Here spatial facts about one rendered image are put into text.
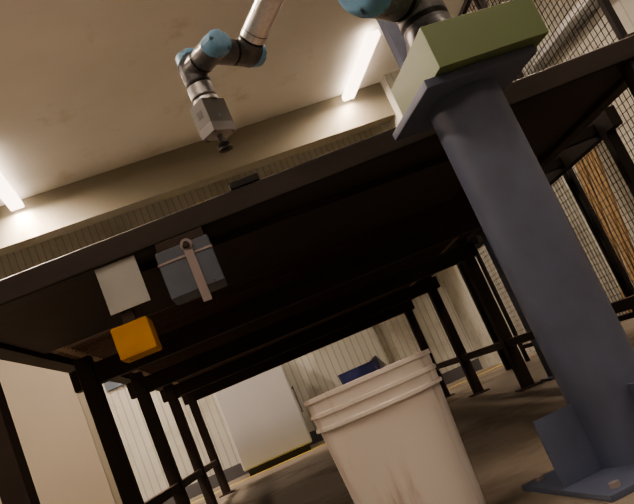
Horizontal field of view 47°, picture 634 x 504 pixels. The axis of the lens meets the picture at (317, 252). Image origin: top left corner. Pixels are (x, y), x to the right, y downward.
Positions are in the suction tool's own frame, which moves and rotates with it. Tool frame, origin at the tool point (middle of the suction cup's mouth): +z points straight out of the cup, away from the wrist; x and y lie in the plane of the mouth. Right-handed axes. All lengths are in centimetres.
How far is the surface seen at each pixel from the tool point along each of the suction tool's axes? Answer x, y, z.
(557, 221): 75, -8, 60
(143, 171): -396, -274, -191
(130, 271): -5.8, 39.7, 28.5
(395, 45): -53, -205, -88
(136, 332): -6, 44, 43
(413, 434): 42, 23, 88
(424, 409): 44, 19, 84
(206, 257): 8.0, 27.7, 32.9
